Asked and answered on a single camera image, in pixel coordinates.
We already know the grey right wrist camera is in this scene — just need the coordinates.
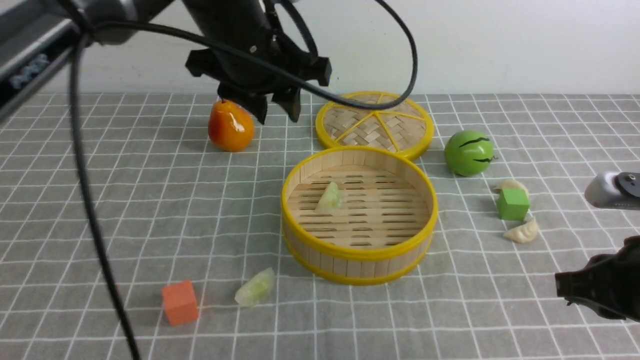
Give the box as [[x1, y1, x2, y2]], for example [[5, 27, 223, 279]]
[[583, 171, 640, 211]]

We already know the orange foam cube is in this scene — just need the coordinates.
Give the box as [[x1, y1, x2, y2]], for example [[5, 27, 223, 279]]
[[161, 279, 200, 327]]

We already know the green foam cube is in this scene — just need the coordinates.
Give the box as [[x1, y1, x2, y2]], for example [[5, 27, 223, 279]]
[[496, 187, 530, 221]]

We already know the white dumpling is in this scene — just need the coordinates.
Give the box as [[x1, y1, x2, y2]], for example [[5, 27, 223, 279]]
[[492, 178, 530, 196], [502, 216, 540, 244]]

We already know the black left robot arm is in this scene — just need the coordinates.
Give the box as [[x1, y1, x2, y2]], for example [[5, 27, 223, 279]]
[[0, 0, 332, 123]]

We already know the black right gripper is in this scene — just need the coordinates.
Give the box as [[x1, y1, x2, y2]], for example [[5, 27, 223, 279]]
[[555, 235, 640, 322]]

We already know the green toy watermelon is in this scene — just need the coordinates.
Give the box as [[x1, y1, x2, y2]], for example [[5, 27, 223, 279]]
[[444, 130, 498, 177]]

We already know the woven bamboo steamer lid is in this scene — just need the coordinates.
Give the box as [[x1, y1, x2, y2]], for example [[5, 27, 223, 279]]
[[315, 98, 435, 160]]

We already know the grey checked tablecloth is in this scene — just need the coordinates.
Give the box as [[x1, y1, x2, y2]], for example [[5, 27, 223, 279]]
[[0, 93, 640, 360]]

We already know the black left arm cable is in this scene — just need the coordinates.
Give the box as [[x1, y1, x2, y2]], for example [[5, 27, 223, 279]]
[[55, 0, 419, 360]]

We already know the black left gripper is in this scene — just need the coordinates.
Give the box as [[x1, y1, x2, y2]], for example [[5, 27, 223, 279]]
[[185, 20, 332, 125]]

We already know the bamboo steamer tray yellow rim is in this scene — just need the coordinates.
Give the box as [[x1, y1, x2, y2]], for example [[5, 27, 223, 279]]
[[280, 146, 439, 286]]

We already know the orange toy pear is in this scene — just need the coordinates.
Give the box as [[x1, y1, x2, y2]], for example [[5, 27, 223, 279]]
[[207, 98, 255, 153]]

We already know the green dumpling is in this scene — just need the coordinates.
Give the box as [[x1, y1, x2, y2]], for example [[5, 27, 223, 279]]
[[234, 268, 275, 307], [314, 182, 344, 215]]

